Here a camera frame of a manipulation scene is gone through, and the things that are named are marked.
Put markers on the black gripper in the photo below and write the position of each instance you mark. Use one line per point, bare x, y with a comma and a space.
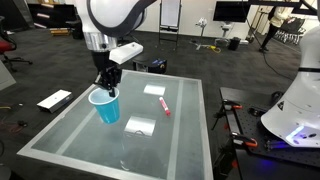
105, 71

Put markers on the blue plastic cup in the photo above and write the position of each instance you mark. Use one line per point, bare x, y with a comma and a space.
108, 111

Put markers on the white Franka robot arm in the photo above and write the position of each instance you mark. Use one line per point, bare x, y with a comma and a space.
110, 13

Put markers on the black box with blue item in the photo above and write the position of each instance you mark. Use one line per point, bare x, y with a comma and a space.
155, 65

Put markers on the white flat box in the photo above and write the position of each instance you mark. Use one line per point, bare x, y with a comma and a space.
53, 100

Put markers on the red marker pen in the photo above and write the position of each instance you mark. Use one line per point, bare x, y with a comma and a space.
164, 106

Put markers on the black cluttered desk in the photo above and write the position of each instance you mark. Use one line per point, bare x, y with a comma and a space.
75, 30

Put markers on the yellow wooden crate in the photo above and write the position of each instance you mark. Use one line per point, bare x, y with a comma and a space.
60, 32

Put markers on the small black floor device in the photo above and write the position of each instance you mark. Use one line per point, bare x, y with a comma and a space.
22, 123

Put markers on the whiteboard easel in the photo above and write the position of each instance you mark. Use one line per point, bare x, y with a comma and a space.
170, 13

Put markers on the grey panel board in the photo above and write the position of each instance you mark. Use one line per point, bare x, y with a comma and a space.
5, 78

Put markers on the red office chair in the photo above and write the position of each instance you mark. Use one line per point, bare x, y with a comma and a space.
5, 46

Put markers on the white floor stand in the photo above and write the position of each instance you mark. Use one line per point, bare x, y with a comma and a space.
201, 23

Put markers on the white monitor stand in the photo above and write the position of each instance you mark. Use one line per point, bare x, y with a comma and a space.
225, 31

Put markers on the black waste bin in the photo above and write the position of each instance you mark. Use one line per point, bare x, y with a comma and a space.
234, 44

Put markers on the black optical breadboard table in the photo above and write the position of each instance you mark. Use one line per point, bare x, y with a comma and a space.
246, 123

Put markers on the black TV monitor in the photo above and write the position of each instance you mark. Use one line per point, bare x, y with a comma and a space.
229, 10

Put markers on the person in light top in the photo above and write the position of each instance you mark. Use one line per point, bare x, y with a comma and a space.
278, 18

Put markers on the black slatted rack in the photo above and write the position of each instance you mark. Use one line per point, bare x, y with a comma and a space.
296, 30

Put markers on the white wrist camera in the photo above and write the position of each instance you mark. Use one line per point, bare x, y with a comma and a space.
126, 52

